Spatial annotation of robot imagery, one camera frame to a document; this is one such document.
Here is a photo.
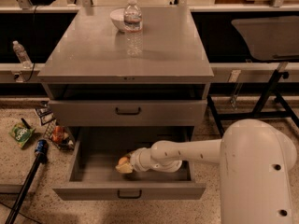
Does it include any closed upper grey drawer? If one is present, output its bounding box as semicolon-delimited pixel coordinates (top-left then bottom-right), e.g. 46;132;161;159
50;100;206;127

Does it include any blue soda can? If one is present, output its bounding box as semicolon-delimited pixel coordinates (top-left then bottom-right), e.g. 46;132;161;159
35;139;49;157

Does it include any grey metal drawer cabinet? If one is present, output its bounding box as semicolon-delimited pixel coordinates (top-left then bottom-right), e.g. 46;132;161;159
38;7;213;141

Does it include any wire basket with items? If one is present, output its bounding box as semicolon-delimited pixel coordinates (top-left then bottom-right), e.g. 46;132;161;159
44;120;75;151

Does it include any small water bottle on ledge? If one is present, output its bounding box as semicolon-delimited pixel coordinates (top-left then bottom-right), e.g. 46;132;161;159
13;40;33;69

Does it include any orange fruit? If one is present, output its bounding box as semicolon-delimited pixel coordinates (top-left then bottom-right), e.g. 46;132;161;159
118;157;129;165

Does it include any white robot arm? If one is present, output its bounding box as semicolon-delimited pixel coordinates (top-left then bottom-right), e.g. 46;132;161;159
116;119;297;224

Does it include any grey chair seat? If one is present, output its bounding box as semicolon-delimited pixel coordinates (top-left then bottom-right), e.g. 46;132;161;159
232;16;299;62

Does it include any clear plastic water bottle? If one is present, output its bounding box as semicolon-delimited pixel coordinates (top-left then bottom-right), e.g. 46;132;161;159
123;0;143;57

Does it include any dark snack packet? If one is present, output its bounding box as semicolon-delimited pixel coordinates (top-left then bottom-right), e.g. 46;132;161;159
35;107;55;126

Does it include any open lower grey drawer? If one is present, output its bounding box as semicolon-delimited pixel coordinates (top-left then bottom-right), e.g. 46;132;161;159
54;127;206;201

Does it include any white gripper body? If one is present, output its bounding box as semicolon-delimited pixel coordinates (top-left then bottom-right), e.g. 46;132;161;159
130;147;152;172

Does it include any green snack bag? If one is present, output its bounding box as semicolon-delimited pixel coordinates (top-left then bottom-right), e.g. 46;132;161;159
9;123;35;148

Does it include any black stand frame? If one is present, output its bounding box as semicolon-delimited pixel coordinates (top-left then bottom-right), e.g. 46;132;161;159
207;62;299;136

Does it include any white bowl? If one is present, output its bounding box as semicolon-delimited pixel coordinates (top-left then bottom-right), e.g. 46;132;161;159
110;8;124;32

